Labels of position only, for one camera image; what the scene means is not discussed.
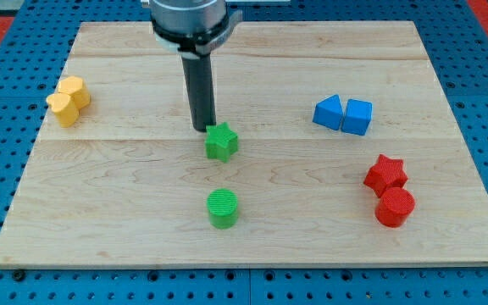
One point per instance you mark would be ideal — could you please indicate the blue triangle block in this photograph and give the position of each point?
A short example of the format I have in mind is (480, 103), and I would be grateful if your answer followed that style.
(329, 113)

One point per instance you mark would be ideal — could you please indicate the blue cube block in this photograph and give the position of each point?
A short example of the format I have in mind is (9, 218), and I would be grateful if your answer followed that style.
(358, 117)

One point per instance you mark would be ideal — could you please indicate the green cylinder block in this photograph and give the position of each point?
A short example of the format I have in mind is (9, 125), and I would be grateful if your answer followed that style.
(222, 206)

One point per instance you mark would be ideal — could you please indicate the red star block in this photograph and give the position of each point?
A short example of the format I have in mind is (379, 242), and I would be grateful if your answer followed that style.
(385, 174)

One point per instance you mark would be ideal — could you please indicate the green star block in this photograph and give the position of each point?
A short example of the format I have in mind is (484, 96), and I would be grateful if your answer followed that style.
(221, 142)

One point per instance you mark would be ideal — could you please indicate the yellow hexagon block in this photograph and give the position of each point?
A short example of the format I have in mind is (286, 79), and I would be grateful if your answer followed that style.
(77, 89)

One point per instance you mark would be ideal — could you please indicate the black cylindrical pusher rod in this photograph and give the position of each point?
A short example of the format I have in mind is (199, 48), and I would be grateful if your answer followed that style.
(200, 91)

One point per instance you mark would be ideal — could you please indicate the light wooden board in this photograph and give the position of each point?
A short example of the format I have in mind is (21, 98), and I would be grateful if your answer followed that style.
(126, 186)

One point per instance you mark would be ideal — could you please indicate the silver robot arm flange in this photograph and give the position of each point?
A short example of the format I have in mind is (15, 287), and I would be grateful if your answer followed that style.
(192, 28)

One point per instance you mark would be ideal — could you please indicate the red cylinder block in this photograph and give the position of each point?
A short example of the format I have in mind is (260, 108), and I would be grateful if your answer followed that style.
(394, 207)

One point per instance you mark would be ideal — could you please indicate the yellow heart block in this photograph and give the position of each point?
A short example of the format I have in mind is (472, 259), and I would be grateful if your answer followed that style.
(64, 109)

